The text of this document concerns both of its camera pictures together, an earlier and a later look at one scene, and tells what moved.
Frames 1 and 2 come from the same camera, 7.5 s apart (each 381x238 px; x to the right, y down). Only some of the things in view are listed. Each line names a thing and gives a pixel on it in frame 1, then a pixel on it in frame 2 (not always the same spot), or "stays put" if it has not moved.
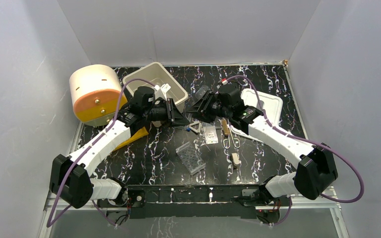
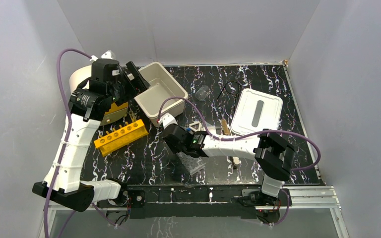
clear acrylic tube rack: x=191 y=159 stays put
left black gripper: x=170 y=110 -> x=130 y=78
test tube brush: x=225 y=129 stays put
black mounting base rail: x=197 y=202 stays put
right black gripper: x=197 y=108 -> x=175 y=150
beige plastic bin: x=156 y=73 stays put
